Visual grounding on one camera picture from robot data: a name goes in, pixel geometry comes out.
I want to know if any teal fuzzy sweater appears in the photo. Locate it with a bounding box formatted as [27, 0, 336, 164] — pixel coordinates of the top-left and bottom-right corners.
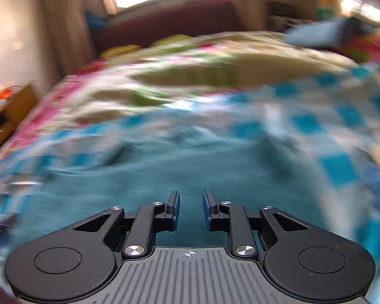
[11, 134, 325, 247]

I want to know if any wooden side cabinet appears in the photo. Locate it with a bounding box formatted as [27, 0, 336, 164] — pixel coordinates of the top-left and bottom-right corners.
[0, 83, 38, 148]

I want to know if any floral colourful quilt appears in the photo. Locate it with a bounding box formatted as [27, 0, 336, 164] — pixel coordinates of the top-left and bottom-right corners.
[0, 29, 380, 161]

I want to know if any blue checkered plastic sheet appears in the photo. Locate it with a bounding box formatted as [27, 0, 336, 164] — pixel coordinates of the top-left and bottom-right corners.
[0, 63, 380, 303]

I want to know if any yellow green cushion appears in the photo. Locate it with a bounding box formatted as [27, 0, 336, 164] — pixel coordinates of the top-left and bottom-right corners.
[151, 34, 191, 47]

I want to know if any blue plastic bag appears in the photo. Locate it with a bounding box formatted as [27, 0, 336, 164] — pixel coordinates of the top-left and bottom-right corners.
[85, 10, 107, 36]

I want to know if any dark bag on nightstand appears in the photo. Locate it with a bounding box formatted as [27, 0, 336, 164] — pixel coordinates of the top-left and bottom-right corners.
[266, 2, 313, 32]

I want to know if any blue grey pillow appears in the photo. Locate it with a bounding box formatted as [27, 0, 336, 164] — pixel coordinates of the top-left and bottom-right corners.
[284, 16, 370, 49]

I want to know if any beige curtain left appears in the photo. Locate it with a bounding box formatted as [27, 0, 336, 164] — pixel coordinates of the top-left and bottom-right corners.
[42, 0, 96, 75]

